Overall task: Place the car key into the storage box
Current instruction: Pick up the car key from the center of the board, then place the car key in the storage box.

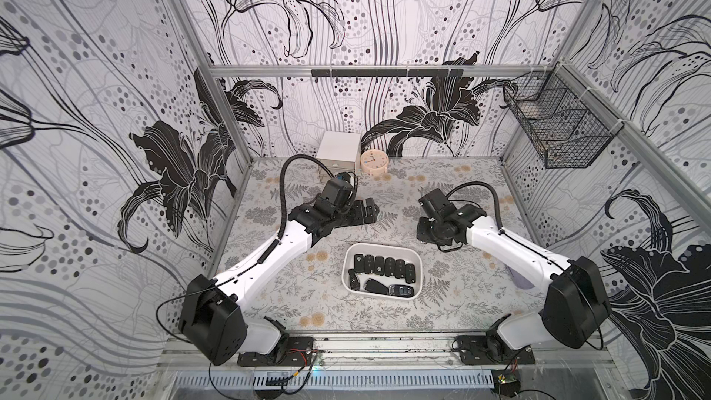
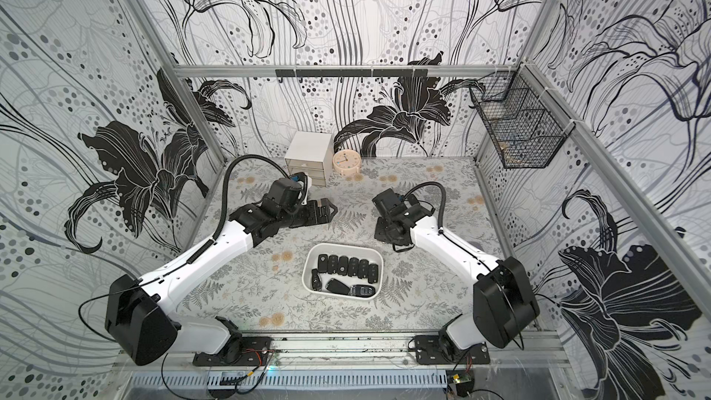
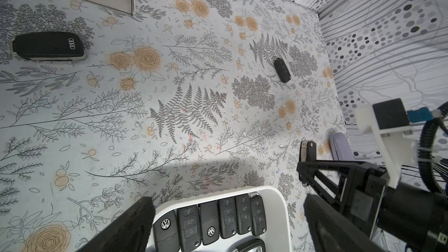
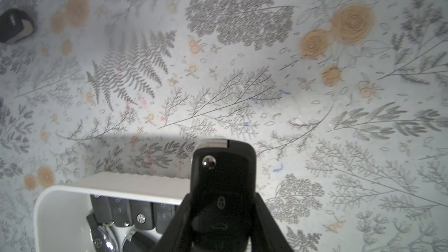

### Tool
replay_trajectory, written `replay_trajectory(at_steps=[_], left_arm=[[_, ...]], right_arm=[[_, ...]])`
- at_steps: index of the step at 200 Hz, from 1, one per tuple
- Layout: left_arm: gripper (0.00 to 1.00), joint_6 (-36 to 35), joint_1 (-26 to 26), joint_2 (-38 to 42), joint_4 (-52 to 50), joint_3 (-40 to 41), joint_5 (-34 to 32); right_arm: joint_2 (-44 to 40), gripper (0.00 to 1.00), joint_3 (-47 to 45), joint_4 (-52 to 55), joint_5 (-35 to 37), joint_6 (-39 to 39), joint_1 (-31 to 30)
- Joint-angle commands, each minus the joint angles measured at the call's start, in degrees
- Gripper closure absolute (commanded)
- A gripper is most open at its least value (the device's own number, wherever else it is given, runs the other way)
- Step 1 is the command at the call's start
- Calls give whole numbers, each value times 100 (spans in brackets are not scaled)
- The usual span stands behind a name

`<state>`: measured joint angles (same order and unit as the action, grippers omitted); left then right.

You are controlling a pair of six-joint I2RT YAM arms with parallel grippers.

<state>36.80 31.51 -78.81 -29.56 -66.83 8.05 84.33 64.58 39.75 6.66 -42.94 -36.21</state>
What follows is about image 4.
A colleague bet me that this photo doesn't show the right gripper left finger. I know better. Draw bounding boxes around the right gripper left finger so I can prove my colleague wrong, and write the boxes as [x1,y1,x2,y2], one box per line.
[152,194,192,252]

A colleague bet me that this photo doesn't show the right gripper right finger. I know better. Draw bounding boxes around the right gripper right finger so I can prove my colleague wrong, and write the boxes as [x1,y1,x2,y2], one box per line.
[250,193,293,252]

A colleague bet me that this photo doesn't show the black flip key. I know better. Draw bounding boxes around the black flip key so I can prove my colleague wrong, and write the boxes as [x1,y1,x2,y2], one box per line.
[190,139,257,252]
[90,195,114,224]

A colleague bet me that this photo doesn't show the black mercedes key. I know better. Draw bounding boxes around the black mercedes key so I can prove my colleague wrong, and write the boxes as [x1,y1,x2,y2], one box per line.
[86,212,121,252]

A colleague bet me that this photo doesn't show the white rectangular storage tray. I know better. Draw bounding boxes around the white rectangular storage tray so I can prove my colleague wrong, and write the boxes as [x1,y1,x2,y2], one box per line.
[33,172,190,252]

